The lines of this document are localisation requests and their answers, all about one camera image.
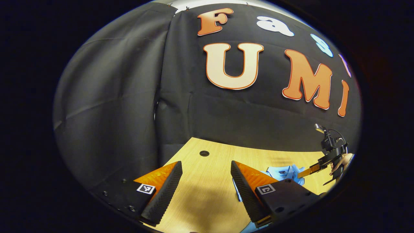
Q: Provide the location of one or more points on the light blue T-shirt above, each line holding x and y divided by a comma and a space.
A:
286, 171

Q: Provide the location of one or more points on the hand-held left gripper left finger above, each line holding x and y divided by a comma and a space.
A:
165, 194

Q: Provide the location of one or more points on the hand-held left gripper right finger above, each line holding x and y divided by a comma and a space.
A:
247, 197

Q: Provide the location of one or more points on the black backdrop cloth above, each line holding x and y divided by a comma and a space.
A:
129, 97

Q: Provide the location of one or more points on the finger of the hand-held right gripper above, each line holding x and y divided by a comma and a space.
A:
309, 171

